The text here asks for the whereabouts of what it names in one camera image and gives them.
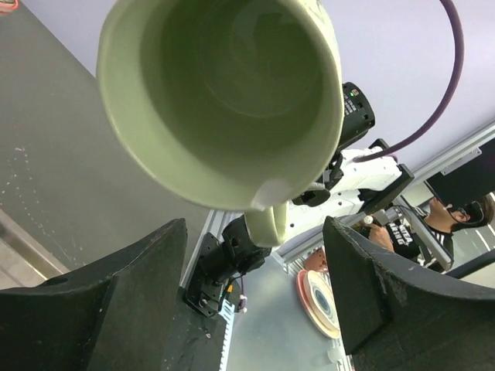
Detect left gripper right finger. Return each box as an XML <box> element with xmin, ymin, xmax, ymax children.
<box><xmin>323</xmin><ymin>216</ymin><xmax>494</xmax><ymax>370</ymax></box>

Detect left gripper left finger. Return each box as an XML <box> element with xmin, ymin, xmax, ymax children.
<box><xmin>1</xmin><ymin>219</ymin><xmax>187</xmax><ymax>370</ymax></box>

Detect green mug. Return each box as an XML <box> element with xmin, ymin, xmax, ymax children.
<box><xmin>97</xmin><ymin>1</ymin><xmax>343</xmax><ymax>247</ymax></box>

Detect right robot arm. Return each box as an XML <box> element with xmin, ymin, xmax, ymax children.
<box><xmin>183</xmin><ymin>82</ymin><xmax>414</xmax><ymax>318</ymax></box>

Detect stacked pink plates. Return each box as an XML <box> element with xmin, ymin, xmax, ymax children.
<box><xmin>295</xmin><ymin>247</ymin><xmax>341</xmax><ymax>339</ymax></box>

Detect person with headset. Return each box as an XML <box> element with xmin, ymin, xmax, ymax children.
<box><xmin>353</xmin><ymin>195</ymin><xmax>494</xmax><ymax>274</ymax></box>

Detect pink patterned bowl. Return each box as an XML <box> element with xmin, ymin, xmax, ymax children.
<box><xmin>0</xmin><ymin>0</ymin><xmax>19</xmax><ymax>16</ymax></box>

